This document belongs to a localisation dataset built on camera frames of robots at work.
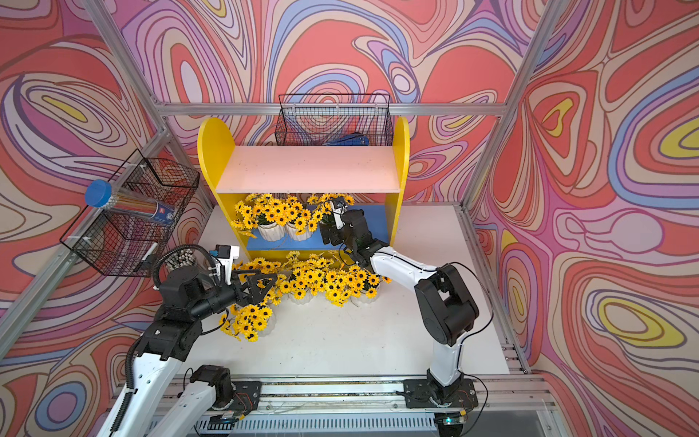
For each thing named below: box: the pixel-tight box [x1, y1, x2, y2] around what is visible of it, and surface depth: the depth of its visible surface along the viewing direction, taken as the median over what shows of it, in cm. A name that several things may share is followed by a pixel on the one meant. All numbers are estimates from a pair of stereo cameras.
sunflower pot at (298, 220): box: [283, 196, 318, 242], surface depth 82 cm
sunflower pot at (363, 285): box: [345, 264, 392, 306], surface depth 84 cm
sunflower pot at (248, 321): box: [218, 300, 275, 343], surface depth 75 cm
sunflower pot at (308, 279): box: [286, 256, 330, 305], surface depth 83 cm
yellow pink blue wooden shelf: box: [197, 117, 411, 263], surface depth 81 cm
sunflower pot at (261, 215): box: [230, 193, 289, 243], surface depth 82 cm
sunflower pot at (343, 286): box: [324, 264, 367, 308], surface depth 82 cm
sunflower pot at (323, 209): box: [307, 193, 356, 224], surface depth 82 cm
